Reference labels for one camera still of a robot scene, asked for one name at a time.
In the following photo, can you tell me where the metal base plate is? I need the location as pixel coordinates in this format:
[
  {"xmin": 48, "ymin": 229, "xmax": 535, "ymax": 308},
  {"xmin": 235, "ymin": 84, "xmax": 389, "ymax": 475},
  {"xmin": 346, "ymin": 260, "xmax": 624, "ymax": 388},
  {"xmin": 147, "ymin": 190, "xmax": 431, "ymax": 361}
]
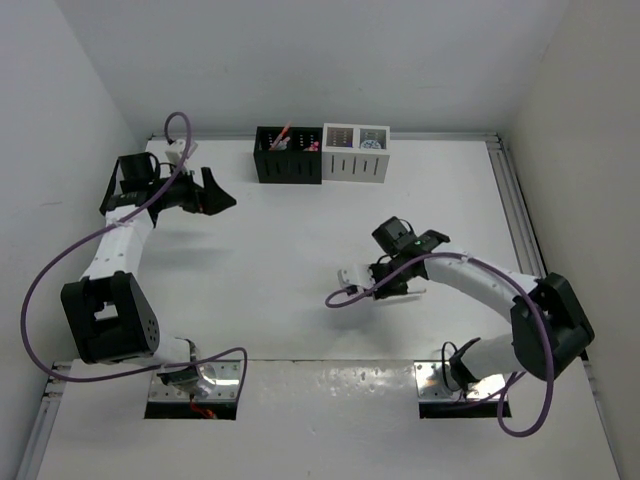
[
  {"xmin": 148, "ymin": 361, "xmax": 242, "ymax": 403},
  {"xmin": 414, "ymin": 360, "xmax": 506, "ymax": 406}
]

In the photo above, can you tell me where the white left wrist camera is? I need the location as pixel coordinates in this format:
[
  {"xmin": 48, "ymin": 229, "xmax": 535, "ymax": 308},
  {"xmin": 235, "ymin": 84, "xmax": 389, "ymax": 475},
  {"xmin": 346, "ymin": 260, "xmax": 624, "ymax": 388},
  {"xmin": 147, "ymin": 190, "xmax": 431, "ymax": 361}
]
[{"xmin": 165, "ymin": 139, "xmax": 198, "ymax": 165}]

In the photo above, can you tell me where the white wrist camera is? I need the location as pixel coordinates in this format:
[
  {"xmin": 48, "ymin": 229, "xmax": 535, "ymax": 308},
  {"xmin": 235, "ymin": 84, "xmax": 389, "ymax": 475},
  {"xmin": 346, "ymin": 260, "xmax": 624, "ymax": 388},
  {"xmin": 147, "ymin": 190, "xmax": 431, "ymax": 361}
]
[
  {"xmin": 337, "ymin": 264, "xmax": 375, "ymax": 296},
  {"xmin": 165, "ymin": 139, "xmax": 198, "ymax": 165}
]

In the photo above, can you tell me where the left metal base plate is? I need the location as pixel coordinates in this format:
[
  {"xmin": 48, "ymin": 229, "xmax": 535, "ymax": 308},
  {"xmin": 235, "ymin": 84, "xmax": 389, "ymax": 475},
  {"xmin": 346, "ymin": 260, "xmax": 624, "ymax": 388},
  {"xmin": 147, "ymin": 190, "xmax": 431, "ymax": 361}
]
[{"xmin": 148, "ymin": 361, "xmax": 242, "ymax": 403}]

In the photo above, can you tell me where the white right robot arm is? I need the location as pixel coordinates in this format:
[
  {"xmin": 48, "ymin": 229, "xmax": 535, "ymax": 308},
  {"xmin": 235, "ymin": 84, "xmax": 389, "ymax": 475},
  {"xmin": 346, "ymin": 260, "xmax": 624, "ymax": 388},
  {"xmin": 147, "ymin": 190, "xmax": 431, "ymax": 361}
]
[{"xmin": 369, "ymin": 217, "xmax": 595, "ymax": 389}]

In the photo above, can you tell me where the red pen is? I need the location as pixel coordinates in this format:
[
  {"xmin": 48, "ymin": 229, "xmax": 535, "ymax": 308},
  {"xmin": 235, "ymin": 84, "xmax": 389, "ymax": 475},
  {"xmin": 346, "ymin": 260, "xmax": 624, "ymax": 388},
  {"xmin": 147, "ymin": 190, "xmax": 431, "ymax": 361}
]
[{"xmin": 281, "ymin": 121, "xmax": 292, "ymax": 140}]

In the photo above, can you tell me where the black slotted pen holder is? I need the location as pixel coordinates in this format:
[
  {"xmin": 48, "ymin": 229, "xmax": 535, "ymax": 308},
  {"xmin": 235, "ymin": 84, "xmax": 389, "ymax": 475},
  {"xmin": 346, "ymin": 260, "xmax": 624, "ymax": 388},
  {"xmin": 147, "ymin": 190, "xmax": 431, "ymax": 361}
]
[{"xmin": 253, "ymin": 126, "xmax": 323, "ymax": 185}]

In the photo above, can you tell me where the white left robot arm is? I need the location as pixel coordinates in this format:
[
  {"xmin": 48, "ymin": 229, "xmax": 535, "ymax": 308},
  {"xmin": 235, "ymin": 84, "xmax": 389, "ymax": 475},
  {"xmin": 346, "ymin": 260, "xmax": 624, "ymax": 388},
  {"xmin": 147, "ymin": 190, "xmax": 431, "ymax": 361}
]
[{"xmin": 61, "ymin": 152, "xmax": 237, "ymax": 366}]

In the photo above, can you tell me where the orange pen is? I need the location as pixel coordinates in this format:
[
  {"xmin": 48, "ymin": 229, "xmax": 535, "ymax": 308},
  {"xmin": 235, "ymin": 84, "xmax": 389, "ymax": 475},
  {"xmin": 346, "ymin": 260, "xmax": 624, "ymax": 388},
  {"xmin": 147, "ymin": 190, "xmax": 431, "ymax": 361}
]
[{"xmin": 269, "ymin": 129, "xmax": 283, "ymax": 151}]

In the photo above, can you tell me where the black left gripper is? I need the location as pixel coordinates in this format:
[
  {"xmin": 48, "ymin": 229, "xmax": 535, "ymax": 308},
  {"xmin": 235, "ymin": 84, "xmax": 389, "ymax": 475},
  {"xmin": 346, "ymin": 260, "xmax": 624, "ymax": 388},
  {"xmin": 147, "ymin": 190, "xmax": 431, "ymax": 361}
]
[{"xmin": 148, "ymin": 162, "xmax": 234, "ymax": 215}]

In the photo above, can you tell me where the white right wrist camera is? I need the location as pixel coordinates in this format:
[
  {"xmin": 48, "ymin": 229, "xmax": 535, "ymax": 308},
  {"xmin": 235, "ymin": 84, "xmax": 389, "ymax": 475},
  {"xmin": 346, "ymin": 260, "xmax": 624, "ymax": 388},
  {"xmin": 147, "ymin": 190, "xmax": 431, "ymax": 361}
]
[{"xmin": 337, "ymin": 264, "xmax": 375, "ymax": 296}]

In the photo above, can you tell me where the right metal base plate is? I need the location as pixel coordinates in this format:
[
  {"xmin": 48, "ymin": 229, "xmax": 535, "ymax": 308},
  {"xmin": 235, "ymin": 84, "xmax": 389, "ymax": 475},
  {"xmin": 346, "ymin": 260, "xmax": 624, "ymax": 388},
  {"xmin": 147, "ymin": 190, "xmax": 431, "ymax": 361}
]
[{"xmin": 414, "ymin": 360, "xmax": 506, "ymax": 406}]

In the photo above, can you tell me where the white slotted pen holder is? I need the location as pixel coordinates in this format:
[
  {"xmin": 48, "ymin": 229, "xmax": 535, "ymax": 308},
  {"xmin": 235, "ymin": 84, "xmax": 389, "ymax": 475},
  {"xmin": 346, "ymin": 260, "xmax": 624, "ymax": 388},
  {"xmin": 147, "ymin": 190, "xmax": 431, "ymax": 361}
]
[{"xmin": 322, "ymin": 123, "xmax": 391, "ymax": 184}]

